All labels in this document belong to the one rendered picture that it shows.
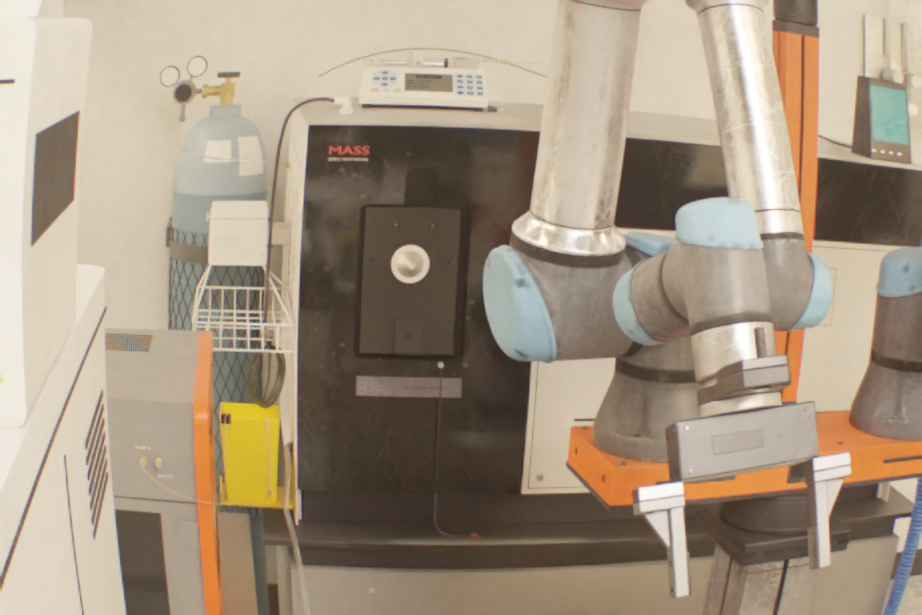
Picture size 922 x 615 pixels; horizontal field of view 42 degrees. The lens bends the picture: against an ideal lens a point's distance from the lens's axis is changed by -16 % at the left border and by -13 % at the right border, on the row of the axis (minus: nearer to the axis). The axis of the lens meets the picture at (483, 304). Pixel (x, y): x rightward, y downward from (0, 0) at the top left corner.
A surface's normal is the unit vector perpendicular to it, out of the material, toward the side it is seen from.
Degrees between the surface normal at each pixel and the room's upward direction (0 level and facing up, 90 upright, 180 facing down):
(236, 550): 0
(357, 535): 0
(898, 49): 90
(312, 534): 0
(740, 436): 67
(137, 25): 90
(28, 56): 90
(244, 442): 93
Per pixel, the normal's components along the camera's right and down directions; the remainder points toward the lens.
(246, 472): 0.15, 0.26
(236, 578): 0.06, -0.98
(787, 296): 0.39, 0.08
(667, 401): -0.07, -0.11
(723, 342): -0.41, -0.13
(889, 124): 0.18, 0.04
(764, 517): -0.47, 0.15
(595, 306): 0.50, 0.30
